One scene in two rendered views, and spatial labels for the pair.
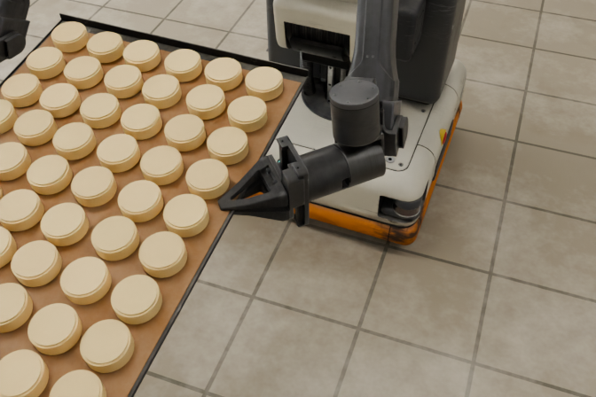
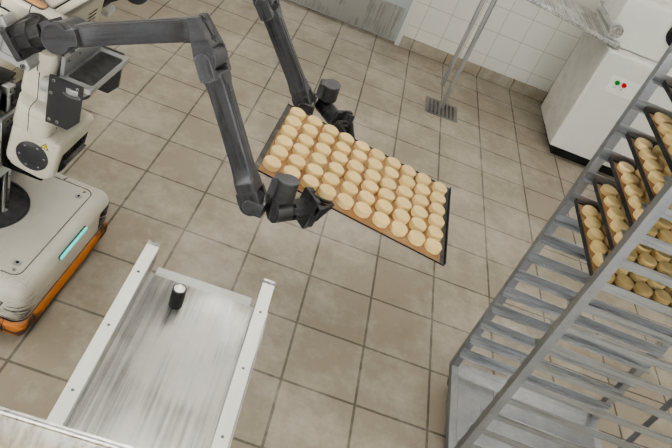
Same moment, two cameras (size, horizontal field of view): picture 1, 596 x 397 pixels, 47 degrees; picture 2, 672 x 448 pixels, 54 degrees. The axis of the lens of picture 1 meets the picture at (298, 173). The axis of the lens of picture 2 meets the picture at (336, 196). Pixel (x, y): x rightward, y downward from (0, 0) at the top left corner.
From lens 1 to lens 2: 224 cm
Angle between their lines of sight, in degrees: 81
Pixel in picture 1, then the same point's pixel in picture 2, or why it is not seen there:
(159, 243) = (376, 153)
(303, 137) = (42, 235)
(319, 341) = not seen: hidden behind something
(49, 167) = (353, 175)
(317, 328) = not seen: hidden behind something
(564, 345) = (173, 193)
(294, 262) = (99, 299)
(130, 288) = (392, 162)
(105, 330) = (406, 169)
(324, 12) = (80, 129)
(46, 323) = (408, 181)
